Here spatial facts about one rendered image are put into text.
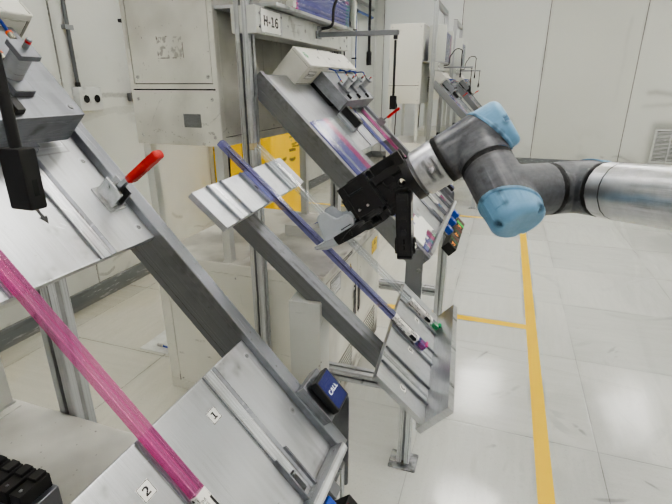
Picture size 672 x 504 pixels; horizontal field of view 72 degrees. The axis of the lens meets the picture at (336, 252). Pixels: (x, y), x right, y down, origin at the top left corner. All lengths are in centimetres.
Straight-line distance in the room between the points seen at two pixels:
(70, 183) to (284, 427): 40
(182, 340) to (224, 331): 121
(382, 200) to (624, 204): 32
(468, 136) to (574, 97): 725
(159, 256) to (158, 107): 99
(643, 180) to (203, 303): 57
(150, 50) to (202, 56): 18
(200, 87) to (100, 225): 94
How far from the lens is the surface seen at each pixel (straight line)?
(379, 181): 74
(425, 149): 72
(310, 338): 86
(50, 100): 65
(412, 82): 488
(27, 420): 104
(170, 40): 157
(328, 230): 77
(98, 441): 93
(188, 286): 66
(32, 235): 59
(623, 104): 804
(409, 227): 74
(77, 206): 63
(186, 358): 190
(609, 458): 194
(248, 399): 61
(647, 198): 65
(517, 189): 65
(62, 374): 97
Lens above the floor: 118
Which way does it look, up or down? 20 degrees down
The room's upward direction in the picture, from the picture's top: straight up
